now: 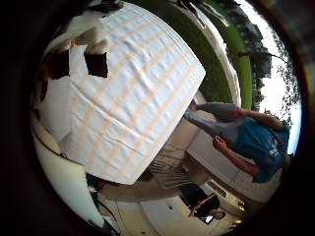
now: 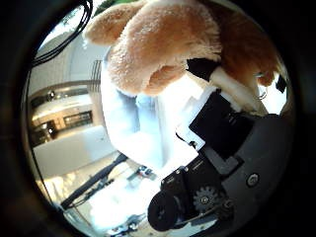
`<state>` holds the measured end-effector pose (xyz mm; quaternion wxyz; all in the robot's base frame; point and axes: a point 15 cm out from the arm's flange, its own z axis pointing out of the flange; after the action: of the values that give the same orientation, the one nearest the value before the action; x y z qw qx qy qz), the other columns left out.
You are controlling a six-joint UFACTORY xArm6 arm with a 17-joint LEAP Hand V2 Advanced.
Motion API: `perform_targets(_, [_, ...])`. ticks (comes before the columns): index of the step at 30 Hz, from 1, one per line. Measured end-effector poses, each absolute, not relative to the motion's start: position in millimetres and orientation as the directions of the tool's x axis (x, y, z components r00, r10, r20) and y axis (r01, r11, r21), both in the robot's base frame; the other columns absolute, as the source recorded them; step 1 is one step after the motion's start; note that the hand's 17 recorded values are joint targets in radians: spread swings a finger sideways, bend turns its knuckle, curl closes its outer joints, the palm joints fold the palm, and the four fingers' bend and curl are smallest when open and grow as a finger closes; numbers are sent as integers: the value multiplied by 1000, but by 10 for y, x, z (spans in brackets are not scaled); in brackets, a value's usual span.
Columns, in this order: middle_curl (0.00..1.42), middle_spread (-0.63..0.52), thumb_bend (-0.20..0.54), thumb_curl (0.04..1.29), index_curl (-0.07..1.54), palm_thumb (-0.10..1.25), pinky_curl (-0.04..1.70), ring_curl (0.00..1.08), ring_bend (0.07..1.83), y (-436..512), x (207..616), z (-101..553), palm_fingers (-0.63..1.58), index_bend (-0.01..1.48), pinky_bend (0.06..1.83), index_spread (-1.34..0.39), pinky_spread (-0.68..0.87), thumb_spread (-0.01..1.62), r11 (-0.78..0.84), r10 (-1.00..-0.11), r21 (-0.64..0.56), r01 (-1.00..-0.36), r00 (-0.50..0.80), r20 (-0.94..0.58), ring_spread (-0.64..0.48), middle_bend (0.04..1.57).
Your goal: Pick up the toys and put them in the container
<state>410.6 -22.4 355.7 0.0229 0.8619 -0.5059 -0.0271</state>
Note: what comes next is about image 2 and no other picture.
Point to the white striped tablecloth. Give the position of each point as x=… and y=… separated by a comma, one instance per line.
x=138, y=125

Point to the brown plush toy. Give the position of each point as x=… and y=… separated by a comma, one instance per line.
x=164, y=39

